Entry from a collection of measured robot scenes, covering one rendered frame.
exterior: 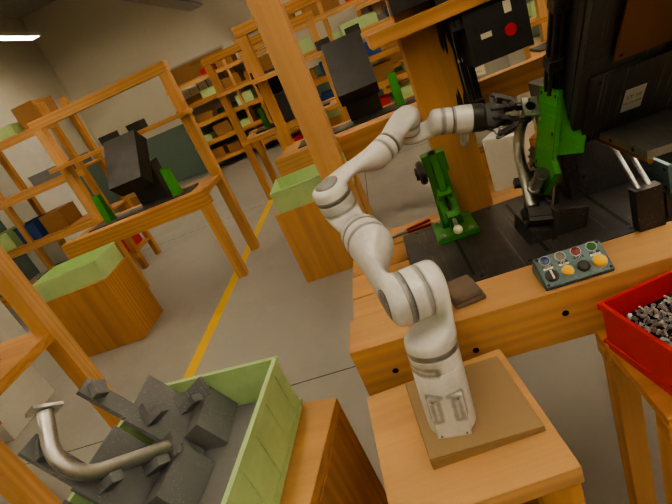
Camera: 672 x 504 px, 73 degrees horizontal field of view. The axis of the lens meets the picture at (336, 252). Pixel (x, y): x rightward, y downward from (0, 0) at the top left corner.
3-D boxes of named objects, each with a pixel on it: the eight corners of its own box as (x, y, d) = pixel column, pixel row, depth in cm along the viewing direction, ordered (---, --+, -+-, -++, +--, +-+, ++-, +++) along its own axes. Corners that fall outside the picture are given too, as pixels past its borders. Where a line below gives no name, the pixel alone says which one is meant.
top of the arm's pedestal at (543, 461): (586, 482, 73) (582, 466, 71) (400, 545, 76) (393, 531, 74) (503, 361, 102) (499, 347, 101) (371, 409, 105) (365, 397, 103)
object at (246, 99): (325, 127, 1024) (284, 25, 937) (208, 174, 1079) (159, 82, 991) (326, 123, 1073) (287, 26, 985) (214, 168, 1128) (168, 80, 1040)
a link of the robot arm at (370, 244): (348, 263, 96) (388, 247, 98) (400, 342, 74) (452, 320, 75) (337, 227, 92) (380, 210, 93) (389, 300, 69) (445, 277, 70)
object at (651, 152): (731, 136, 92) (731, 122, 90) (648, 165, 95) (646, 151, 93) (626, 108, 127) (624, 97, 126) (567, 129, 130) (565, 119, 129)
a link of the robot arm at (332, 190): (367, 130, 120) (379, 156, 124) (301, 193, 109) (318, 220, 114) (392, 128, 113) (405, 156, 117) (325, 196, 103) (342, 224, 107)
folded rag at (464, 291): (443, 291, 119) (440, 282, 118) (472, 280, 118) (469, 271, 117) (456, 311, 110) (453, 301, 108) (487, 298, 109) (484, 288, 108)
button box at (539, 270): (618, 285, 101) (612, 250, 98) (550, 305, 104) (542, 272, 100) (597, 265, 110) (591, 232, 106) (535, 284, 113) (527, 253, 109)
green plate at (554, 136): (584, 173, 113) (595, 85, 105) (550, 177, 114) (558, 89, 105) (564, 162, 123) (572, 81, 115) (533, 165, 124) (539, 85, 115)
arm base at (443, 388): (480, 432, 81) (462, 357, 75) (429, 440, 83) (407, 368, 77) (471, 396, 90) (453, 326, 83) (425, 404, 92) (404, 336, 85)
